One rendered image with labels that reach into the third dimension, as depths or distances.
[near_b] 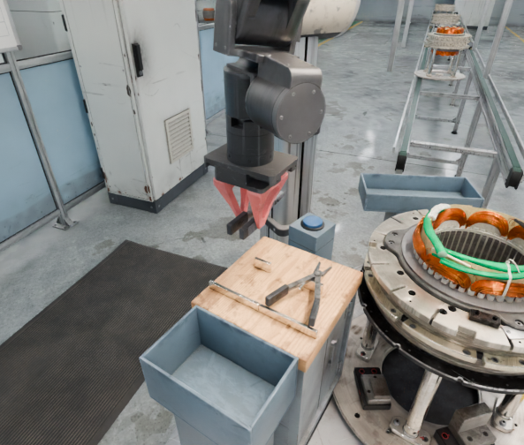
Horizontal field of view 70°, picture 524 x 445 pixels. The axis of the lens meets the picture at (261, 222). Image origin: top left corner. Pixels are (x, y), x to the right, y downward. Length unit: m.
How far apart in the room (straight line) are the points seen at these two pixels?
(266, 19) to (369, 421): 0.66
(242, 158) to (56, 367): 1.68
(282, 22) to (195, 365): 0.46
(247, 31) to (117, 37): 2.14
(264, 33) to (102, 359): 1.72
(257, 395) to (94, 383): 1.38
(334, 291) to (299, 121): 0.30
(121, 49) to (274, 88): 2.19
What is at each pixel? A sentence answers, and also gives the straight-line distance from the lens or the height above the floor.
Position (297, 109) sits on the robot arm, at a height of 1.36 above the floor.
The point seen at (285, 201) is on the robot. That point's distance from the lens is 0.94.
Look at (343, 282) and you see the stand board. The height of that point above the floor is 1.07.
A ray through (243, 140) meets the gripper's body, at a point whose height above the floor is 1.31.
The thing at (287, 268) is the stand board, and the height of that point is 1.06.
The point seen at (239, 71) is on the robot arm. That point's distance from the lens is 0.42.
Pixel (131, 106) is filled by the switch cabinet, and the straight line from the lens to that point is 2.59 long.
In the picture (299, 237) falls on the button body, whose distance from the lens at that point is 0.78.
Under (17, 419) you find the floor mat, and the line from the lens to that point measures 1.92.
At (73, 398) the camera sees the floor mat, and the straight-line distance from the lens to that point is 1.87.
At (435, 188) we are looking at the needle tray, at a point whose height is 1.03.
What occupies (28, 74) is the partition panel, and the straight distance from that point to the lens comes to 2.71.
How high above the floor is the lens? 1.46
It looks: 33 degrees down
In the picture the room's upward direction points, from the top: straight up
